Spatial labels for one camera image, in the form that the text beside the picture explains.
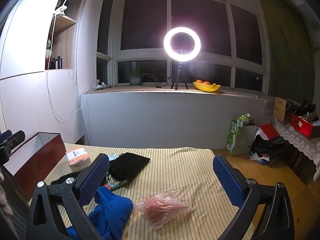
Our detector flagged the clear plastic bag pink contents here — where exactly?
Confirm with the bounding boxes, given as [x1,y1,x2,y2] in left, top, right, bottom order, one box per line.
[133,191,192,230]

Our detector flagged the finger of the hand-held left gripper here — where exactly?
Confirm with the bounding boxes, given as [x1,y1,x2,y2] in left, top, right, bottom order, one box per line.
[5,130,26,153]
[0,129,12,143]

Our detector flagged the colourful small packet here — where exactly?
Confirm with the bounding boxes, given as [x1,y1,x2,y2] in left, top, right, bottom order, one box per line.
[104,179,128,192]

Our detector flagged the dark red storage box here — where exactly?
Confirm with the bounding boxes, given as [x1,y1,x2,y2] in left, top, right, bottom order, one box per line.
[4,132,67,200]

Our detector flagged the black cable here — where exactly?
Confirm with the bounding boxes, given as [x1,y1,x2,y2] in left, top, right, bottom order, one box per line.
[139,79,173,89]

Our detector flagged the white ribbed pipe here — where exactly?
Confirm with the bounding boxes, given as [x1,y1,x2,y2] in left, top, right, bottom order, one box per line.
[74,0,83,130]

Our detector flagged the yellow fruit bowl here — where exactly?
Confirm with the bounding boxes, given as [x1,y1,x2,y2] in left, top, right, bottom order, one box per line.
[192,81,221,92]

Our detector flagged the orange tissue pack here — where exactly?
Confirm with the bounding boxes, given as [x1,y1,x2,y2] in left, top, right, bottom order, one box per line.
[65,148,91,173]

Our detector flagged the black cloth pouch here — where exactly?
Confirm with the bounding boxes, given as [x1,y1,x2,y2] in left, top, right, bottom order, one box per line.
[107,152,151,182]

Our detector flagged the tan cardboard box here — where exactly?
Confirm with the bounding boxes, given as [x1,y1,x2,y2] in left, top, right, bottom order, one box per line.
[272,97,287,122]

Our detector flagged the green printed cardboard box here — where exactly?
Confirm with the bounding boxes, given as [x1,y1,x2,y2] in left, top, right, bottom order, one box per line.
[225,120,258,156]

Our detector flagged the white-framed window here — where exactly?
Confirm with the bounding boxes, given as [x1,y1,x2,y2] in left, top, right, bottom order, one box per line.
[96,0,269,93]

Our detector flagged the green packet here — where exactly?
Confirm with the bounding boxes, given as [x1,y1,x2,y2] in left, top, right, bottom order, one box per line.
[235,113,252,127]

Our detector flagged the white power strip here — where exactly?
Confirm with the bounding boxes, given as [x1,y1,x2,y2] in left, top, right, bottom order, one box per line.
[94,79,113,90]

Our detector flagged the wooden wall shelf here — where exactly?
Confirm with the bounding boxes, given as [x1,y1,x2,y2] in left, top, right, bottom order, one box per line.
[45,0,83,70]

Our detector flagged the white cable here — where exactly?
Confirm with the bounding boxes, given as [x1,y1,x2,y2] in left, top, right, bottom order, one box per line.
[46,12,87,120]

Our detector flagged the blue towel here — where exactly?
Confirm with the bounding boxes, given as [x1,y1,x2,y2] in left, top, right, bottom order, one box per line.
[66,186,133,240]

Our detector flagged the red flat box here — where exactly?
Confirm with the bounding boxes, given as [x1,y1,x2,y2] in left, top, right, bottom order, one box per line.
[257,124,280,140]

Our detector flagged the pile of dark clothes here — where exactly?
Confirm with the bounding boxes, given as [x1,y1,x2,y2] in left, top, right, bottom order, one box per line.
[250,130,288,166]

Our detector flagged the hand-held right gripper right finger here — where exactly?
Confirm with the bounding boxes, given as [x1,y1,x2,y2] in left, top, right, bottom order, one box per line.
[212,154,295,240]

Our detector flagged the white lace tablecloth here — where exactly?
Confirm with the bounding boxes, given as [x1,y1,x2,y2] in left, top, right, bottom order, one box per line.
[271,117,320,165]

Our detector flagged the red open box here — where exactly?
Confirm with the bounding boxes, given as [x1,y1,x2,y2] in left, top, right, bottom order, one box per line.
[290,114,314,138]

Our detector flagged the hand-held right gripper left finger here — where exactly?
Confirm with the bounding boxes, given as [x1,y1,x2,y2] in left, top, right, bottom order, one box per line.
[26,153,110,240]

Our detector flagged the ring light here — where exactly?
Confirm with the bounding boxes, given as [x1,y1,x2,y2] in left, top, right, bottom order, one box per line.
[164,27,201,62]

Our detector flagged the potted plant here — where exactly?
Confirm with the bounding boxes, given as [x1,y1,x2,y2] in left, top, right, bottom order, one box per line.
[129,65,155,85]

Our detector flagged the striped yellow bed sheet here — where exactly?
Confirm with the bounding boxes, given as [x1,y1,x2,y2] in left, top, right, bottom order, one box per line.
[44,142,255,240]

